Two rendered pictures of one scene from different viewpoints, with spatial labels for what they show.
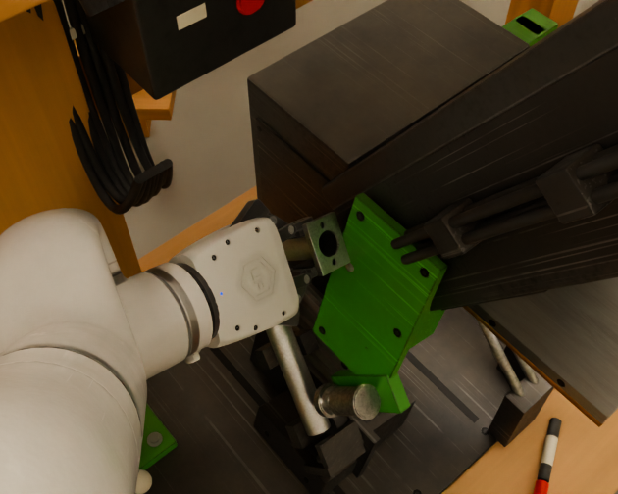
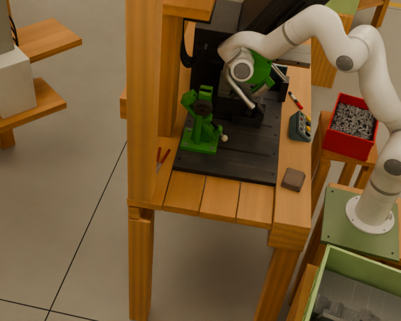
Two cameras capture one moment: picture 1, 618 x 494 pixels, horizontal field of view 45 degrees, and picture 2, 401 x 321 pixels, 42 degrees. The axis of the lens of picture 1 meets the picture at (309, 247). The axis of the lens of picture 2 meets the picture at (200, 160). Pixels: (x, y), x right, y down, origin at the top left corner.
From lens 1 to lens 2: 1.76 m
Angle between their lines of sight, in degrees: 31
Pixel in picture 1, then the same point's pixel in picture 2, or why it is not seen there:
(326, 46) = not seen: hidden behind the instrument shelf
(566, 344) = (293, 57)
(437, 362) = not seen: hidden behind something
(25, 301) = (256, 37)
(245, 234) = not seen: hidden behind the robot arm
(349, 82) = (217, 21)
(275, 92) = (205, 27)
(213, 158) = (53, 139)
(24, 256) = (246, 34)
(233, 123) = (49, 123)
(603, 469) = (305, 96)
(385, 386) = (268, 79)
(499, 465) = (286, 105)
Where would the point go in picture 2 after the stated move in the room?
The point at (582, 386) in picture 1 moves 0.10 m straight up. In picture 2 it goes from (302, 61) to (307, 41)
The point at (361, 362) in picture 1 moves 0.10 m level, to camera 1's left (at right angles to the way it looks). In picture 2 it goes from (259, 78) to (242, 86)
